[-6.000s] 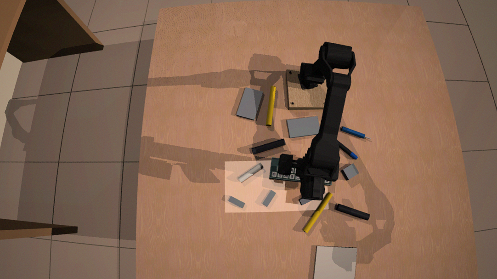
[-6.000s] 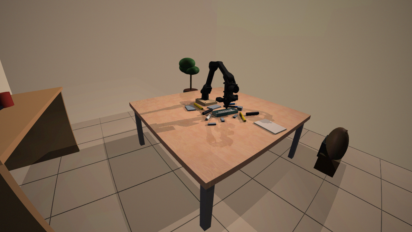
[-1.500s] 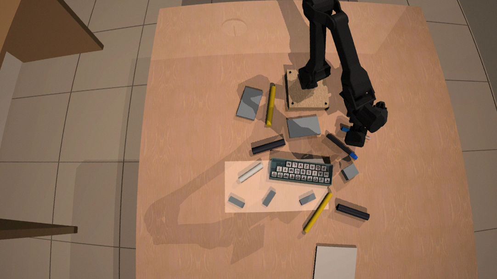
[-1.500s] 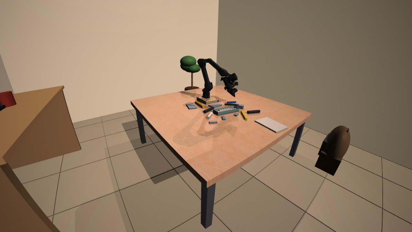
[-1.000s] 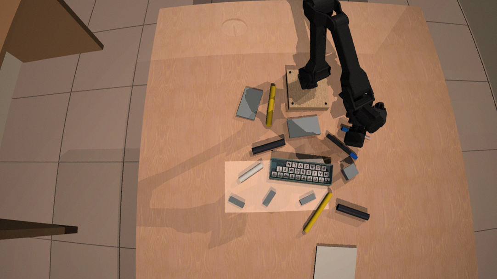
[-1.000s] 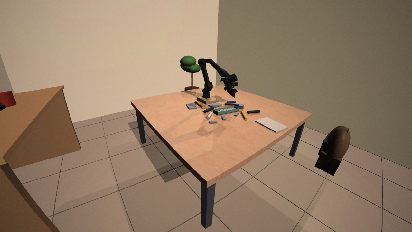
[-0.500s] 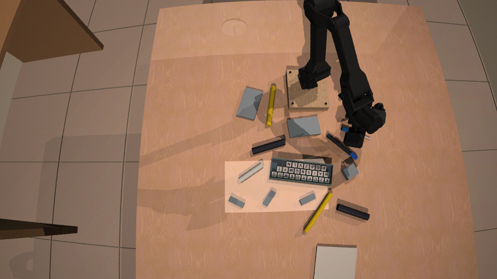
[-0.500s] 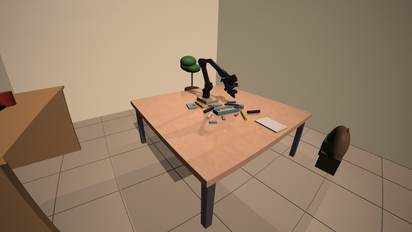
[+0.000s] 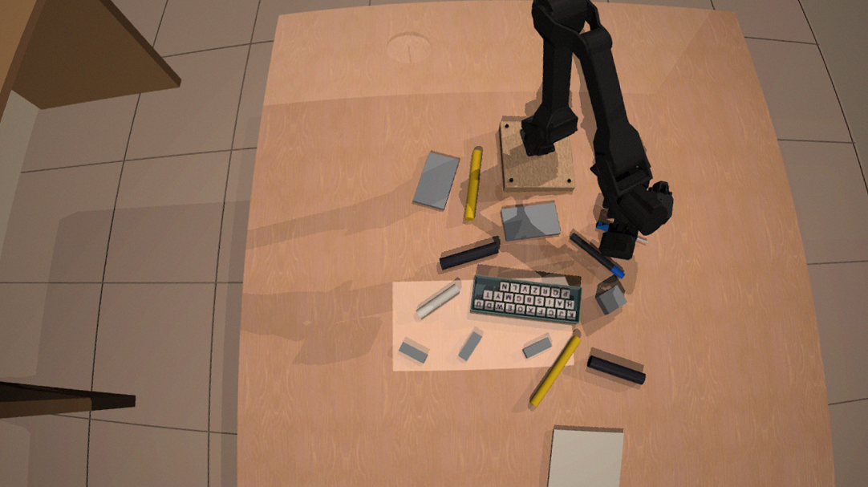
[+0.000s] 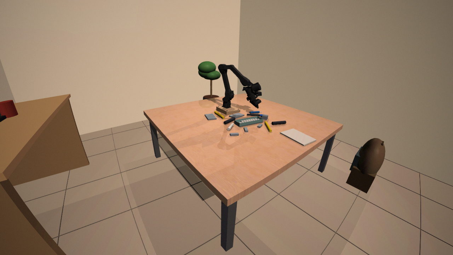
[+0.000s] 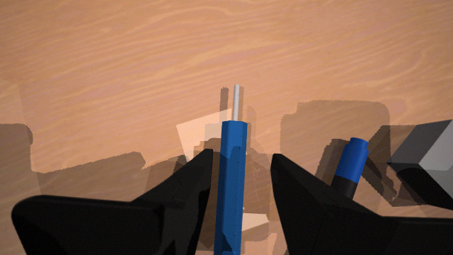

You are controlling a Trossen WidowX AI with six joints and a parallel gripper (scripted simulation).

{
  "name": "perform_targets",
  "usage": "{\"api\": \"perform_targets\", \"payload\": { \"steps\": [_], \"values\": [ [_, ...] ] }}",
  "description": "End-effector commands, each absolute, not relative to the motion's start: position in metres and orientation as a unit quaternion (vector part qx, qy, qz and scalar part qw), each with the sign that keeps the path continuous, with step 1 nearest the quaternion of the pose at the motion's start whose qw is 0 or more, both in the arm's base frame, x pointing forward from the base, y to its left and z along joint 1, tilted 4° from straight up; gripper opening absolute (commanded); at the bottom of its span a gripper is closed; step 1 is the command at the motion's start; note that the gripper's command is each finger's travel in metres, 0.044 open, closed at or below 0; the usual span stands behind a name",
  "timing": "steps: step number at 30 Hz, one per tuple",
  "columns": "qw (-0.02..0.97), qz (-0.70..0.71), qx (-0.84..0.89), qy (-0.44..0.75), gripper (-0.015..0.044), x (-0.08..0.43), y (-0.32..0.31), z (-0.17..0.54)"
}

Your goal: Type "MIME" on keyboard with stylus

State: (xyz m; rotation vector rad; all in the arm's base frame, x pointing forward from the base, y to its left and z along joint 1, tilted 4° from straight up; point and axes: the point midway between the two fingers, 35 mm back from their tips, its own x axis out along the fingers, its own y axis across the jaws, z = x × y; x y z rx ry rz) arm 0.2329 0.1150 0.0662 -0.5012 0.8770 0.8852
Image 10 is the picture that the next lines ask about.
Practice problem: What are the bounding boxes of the keyboard with white letter keys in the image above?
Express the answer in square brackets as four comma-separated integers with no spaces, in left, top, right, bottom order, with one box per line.
[234,116,263,127]

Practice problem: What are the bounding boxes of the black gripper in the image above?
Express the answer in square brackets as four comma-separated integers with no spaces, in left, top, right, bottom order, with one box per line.
[246,92,261,109]

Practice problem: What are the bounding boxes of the beige flat rectangular panel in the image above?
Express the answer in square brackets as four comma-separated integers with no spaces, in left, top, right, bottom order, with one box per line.
[280,129,316,146]

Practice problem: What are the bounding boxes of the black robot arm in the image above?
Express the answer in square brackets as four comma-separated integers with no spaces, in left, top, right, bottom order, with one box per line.
[218,64,262,108]

